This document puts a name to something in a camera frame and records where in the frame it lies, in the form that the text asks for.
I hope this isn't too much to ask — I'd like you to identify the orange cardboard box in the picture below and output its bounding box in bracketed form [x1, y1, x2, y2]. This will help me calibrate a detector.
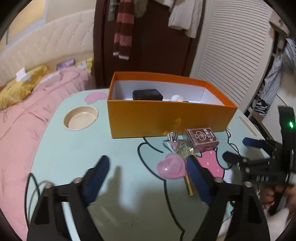
[107, 71, 238, 139]

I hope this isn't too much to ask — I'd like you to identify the brown card box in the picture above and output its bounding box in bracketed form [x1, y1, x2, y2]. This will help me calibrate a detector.
[183, 127, 219, 153]

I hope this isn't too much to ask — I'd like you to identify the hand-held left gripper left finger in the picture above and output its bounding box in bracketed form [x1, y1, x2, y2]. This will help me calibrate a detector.
[26, 155, 110, 241]

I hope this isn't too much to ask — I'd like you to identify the white tissue pack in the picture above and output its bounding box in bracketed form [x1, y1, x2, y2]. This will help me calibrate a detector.
[16, 68, 31, 81]

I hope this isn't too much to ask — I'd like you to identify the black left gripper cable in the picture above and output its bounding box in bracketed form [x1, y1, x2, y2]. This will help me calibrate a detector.
[25, 173, 50, 223]

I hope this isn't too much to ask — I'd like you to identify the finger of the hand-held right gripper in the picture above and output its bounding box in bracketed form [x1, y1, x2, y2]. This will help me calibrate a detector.
[242, 137, 278, 152]
[222, 152, 273, 173]

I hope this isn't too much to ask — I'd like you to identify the person's right forearm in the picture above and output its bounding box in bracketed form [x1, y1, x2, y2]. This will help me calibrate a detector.
[266, 206, 294, 241]

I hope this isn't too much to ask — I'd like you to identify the metal door handle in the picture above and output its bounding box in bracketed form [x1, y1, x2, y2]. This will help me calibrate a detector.
[109, 0, 116, 21]

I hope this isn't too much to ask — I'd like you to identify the yellow white printed pillow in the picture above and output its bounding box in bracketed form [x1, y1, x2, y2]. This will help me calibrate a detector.
[77, 58, 93, 72]

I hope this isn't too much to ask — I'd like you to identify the dark wooden door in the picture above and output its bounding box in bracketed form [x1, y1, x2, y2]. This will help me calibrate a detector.
[94, 0, 206, 90]

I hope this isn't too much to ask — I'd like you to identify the person's right hand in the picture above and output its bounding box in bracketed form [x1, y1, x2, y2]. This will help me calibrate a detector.
[260, 185, 275, 205]

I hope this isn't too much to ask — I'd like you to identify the white knit garment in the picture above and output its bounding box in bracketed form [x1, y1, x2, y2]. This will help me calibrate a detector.
[168, 0, 204, 39]

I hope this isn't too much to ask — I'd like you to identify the beige round cup holder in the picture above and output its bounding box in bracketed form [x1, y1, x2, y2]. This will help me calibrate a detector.
[63, 105, 99, 131]

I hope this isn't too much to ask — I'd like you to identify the white louvered door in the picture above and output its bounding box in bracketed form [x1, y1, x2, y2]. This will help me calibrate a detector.
[190, 0, 285, 114]

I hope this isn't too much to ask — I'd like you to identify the zebra striped cloth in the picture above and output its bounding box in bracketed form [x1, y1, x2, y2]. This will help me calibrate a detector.
[251, 96, 271, 116]

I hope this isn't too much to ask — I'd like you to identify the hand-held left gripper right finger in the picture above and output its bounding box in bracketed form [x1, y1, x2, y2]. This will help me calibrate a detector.
[186, 156, 271, 241]

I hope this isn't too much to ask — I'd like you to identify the grey striped hanging shirt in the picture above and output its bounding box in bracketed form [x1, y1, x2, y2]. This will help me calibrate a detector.
[264, 37, 296, 105]

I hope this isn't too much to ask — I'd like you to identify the long gold box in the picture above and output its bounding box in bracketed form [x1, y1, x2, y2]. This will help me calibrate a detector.
[177, 144, 199, 197]

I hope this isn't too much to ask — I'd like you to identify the pink blanket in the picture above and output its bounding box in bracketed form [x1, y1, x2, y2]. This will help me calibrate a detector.
[0, 67, 92, 239]

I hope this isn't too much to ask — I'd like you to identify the striped maroon pink scarf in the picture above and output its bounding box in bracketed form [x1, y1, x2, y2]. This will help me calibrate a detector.
[113, 0, 135, 61]

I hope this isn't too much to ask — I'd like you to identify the black pouch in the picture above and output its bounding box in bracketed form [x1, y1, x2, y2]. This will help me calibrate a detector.
[132, 89, 163, 101]

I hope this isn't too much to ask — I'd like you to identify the pink heart perfume bottle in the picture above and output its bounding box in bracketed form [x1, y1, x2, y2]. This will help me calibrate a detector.
[157, 132, 185, 179]

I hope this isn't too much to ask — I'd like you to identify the cream tufted headboard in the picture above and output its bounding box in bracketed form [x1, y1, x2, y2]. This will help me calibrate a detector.
[0, 10, 95, 87]

